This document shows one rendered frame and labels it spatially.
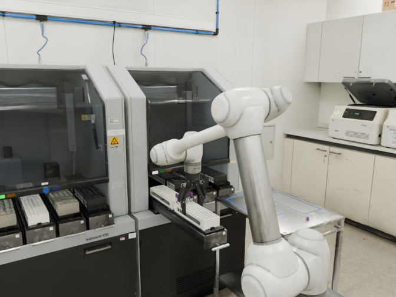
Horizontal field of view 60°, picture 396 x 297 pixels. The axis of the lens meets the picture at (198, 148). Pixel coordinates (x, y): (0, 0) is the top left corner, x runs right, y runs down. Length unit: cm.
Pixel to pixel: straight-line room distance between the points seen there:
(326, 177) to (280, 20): 186
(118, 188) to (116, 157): 19
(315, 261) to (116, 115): 125
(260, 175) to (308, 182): 308
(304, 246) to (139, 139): 113
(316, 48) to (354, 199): 183
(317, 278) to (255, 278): 28
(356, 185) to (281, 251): 274
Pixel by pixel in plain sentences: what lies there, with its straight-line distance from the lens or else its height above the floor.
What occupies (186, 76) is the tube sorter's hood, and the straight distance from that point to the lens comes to 245.
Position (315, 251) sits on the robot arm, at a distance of 134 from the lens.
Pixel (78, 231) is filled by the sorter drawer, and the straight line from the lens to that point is 196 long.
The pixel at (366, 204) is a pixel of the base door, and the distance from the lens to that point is 387.
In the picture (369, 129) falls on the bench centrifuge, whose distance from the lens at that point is 373.
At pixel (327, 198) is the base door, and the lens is 413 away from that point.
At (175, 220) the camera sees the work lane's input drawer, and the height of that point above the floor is 78.
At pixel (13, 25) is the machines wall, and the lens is 298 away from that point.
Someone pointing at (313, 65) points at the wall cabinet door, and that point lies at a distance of 448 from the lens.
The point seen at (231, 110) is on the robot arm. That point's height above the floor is 144.
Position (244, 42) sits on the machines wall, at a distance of 388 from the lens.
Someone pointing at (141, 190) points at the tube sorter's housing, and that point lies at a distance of 210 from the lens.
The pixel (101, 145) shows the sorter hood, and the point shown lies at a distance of 194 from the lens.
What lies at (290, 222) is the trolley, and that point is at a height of 82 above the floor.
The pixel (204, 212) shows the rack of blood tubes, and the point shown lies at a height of 86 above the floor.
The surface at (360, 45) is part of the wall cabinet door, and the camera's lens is 415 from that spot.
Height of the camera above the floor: 154
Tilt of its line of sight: 12 degrees down
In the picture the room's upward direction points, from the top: straight up
